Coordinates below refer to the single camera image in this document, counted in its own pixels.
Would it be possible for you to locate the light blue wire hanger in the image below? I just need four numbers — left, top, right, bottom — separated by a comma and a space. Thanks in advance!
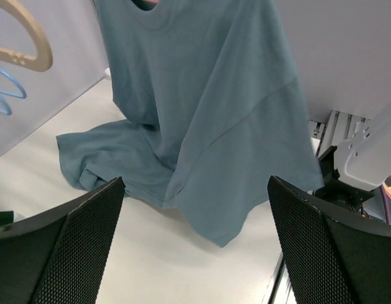
0, 68, 27, 99

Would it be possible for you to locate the blue grey t shirt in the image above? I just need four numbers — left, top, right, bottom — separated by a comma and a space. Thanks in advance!
56, 1, 323, 246

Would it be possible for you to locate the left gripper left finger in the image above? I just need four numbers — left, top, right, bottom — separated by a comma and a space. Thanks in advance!
0, 177, 125, 304

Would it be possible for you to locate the beige wooden hanger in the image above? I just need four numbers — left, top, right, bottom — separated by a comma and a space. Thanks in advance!
0, 1, 53, 72

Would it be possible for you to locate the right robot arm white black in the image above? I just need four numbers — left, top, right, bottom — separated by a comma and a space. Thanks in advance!
314, 102, 391, 224

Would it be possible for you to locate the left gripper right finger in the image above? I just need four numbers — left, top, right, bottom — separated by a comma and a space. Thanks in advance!
268, 176, 391, 303

